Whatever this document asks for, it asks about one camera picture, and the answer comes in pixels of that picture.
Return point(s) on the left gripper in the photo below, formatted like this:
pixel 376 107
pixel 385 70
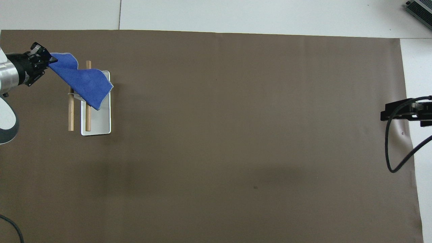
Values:
pixel 24 68

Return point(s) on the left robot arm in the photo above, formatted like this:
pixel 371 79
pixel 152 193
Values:
pixel 6 77

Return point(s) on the blue towel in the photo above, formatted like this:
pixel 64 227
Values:
pixel 84 84

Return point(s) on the grey ribbed metal box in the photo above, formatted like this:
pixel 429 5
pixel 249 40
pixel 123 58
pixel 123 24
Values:
pixel 421 11

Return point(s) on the white rack with wooden bars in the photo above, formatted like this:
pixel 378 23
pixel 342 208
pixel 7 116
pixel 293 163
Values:
pixel 100 118

